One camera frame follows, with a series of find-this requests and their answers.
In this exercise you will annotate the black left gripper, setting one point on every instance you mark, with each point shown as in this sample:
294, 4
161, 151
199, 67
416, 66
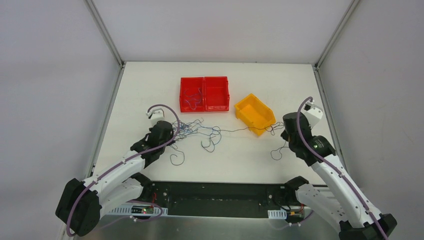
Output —
166, 129

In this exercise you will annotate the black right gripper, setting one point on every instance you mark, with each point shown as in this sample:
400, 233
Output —
292, 124

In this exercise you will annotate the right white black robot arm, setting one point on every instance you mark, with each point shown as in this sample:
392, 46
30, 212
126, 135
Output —
349, 212

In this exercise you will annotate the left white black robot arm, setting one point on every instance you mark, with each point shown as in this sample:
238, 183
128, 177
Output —
84, 202

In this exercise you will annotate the yellow plastic bin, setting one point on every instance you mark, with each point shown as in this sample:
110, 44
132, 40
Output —
256, 115

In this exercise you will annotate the left red plastic bin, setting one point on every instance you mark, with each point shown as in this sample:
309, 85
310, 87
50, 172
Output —
191, 95

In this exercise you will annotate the red plastic bin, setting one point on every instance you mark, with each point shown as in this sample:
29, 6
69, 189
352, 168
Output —
191, 95
216, 94

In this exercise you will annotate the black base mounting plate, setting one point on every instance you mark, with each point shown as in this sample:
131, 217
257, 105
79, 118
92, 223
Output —
228, 200

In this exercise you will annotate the right red plastic bin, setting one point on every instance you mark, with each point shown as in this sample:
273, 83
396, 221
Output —
216, 94

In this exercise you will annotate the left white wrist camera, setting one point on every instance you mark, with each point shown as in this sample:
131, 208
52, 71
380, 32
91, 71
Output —
155, 115

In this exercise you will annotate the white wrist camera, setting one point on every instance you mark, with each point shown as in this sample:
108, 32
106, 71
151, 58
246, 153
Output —
313, 113
155, 115

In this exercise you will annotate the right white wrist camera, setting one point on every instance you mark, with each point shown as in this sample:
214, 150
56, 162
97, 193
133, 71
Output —
313, 113

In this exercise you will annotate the right white cable duct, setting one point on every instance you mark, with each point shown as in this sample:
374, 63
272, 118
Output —
277, 214

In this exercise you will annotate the white cable duct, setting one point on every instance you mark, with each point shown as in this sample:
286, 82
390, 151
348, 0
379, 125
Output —
138, 210
277, 214

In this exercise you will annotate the aluminium frame rail left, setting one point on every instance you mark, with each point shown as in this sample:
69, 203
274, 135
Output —
93, 65

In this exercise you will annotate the left white cable duct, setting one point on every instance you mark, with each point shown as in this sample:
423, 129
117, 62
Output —
138, 210

